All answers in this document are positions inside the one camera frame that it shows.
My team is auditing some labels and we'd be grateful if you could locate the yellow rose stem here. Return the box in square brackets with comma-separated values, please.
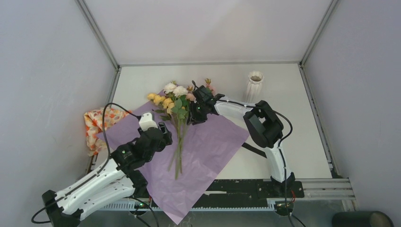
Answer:
[148, 93, 187, 180]

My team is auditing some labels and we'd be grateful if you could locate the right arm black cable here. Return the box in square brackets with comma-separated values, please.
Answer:
[192, 80, 294, 227]

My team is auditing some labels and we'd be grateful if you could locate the white rose stem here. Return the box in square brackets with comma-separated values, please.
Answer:
[163, 82, 189, 176]

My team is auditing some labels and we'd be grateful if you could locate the black cylinder object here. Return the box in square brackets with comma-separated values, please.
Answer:
[331, 211, 394, 227]

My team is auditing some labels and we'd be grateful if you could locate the white ribbed ceramic vase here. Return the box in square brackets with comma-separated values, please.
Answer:
[245, 71, 264, 103]

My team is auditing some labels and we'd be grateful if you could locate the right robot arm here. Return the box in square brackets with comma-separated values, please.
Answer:
[187, 86, 295, 197]

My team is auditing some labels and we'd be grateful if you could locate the purple wrapping paper sheet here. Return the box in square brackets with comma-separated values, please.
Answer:
[96, 91, 250, 225]

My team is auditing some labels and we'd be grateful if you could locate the black printed ribbon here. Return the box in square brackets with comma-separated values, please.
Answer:
[242, 142, 267, 158]

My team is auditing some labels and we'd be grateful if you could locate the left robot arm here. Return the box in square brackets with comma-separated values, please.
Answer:
[42, 122, 172, 227]

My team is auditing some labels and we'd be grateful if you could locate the pink rose stem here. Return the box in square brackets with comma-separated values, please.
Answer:
[187, 78, 216, 103]

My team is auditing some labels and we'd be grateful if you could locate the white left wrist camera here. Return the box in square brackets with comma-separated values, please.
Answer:
[139, 112, 158, 131]

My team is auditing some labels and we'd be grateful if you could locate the orange floral cloth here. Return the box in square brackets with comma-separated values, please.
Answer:
[84, 107, 132, 157]

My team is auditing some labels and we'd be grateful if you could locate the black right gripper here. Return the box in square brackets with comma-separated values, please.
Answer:
[188, 99, 209, 124]

